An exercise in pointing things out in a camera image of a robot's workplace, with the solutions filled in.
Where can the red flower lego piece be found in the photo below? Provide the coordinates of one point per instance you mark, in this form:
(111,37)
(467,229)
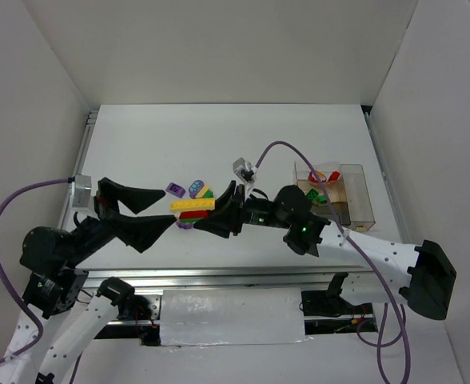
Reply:
(316,176)

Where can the white taped panel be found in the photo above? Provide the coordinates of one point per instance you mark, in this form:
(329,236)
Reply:
(248,316)

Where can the aluminium front rail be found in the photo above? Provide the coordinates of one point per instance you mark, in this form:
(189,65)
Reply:
(227,277)

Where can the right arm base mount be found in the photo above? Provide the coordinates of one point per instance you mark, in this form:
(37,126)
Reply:
(326,312)

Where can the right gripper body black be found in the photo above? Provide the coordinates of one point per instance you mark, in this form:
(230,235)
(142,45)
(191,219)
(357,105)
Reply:
(237,208)

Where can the tall smoky plastic container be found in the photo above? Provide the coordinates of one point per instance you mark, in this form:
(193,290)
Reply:
(357,209)

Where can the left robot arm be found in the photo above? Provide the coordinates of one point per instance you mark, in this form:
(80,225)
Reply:
(36,354)

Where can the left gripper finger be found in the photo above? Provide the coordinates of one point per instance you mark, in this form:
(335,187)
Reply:
(139,233)
(110,194)

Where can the small red lego brick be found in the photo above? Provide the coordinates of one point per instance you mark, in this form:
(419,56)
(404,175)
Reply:
(334,176)

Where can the purple sloped lego brick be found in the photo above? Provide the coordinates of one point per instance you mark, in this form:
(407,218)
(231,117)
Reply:
(175,190)

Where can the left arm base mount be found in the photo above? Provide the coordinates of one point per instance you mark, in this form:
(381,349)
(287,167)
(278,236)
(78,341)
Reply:
(141,322)

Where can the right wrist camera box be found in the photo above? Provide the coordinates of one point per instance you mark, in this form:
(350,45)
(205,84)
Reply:
(245,171)

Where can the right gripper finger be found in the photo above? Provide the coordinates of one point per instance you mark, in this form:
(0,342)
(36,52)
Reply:
(231,201)
(225,220)

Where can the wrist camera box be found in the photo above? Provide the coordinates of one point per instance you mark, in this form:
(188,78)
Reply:
(80,193)
(245,171)

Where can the red curved lego brick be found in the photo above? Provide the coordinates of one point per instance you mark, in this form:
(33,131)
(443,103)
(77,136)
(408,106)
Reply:
(197,214)

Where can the yellow half round lego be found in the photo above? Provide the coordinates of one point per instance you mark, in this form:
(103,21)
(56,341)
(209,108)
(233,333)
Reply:
(202,191)

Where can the purple butterfly half lego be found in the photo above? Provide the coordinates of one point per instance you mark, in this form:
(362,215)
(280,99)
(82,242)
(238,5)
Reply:
(185,225)

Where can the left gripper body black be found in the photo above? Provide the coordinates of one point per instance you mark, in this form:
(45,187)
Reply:
(102,208)

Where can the purple round flower lego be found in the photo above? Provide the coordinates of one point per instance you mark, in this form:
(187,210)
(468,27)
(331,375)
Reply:
(195,188)

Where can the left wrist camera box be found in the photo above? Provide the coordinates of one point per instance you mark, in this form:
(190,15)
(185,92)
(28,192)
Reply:
(80,193)

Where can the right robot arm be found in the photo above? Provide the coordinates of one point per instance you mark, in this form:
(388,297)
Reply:
(418,276)

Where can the long yellow lego plate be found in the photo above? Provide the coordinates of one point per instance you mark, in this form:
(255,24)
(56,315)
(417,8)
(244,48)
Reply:
(188,205)

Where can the clear plastic container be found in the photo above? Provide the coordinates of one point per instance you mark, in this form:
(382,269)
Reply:
(301,172)

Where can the amber plastic container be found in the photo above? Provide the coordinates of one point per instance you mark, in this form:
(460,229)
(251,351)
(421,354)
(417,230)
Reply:
(335,193)

